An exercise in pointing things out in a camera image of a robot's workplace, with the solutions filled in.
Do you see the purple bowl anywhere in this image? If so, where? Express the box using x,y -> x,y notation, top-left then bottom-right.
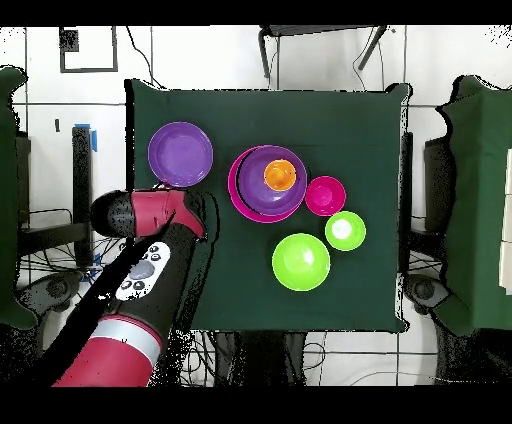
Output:
146,120 -> 215,188
236,144 -> 309,218

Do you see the large pink bowl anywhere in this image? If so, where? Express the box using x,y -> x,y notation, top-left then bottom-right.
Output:
226,144 -> 307,224

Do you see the orange cup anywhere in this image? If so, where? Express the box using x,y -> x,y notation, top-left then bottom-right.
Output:
262,158 -> 298,193

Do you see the large green bowl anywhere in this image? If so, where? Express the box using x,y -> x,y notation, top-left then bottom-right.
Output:
271,232 -> 332,292

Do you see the small red bowl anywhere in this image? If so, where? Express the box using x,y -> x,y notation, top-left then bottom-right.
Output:
304,175 -> 348,218

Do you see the dark green tablecloth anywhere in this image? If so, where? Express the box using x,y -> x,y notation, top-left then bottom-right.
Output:
124,77 -> 413,335

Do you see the small green bowl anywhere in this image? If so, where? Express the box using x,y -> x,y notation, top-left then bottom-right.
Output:
324,210 -> 368,252

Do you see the black stand with blue tape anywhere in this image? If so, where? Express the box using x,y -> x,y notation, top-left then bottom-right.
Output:
17,122 -> 99,268

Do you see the black floor stand base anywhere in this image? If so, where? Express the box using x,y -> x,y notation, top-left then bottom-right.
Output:
15,269 -> 85,315
403,272 -> 451,315

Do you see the black metal stool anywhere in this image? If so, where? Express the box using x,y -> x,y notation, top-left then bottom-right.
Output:
256,24 -> 390,80

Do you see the green covered side table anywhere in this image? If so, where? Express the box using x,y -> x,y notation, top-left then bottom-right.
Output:
0,65 -> 39,331
433,74 -> 512,338

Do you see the black square frame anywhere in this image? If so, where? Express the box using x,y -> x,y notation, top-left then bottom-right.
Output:
58,25 -> 120,74

